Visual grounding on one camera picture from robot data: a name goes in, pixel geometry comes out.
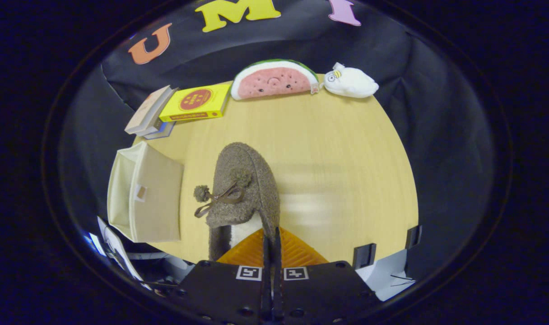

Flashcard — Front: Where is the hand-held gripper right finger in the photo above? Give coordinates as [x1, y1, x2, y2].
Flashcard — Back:
[272, 227, 381, 325]

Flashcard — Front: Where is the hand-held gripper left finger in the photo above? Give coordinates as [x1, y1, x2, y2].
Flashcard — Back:
[175, 228, 273, 325]

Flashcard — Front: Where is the cream fabric storage box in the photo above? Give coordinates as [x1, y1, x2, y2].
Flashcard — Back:
[107, 141, 185, 243]

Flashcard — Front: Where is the brown fuzzy slipper shoe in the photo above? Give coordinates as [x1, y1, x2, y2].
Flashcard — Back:
[193, 142, 281, 261]

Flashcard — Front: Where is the black table clamp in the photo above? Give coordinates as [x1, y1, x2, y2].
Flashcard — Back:
[352, 243, 377, 270]
[405, 225, 423, 250]

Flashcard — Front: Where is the white board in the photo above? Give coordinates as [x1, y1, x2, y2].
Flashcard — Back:
[356, 249, 416, 302]

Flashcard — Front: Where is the white paper sheet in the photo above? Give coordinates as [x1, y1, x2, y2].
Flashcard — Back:
[96, 217, 153, 290]

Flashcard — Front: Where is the blue book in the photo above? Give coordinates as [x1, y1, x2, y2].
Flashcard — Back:
[144, 121, 177, 140]

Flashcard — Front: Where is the grey book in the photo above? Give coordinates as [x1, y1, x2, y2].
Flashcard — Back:
[139, 88, 179, 137]

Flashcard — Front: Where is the black backdrop cloth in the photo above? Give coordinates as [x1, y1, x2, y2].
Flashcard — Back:
[60, 0, 496, 280]

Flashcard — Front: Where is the yellow book with red circle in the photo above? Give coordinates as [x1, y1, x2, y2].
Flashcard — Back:
[159, 84, 232, 122]

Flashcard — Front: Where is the beige paperback book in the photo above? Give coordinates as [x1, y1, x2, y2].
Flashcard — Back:
[124, 85, 176, 135]

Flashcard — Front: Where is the white plush toy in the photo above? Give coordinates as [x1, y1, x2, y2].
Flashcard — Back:
[323, 62, 379, 99]

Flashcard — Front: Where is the watermelon slice plush toy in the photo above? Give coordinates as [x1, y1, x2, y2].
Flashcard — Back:
[230, 59, 320, 101]

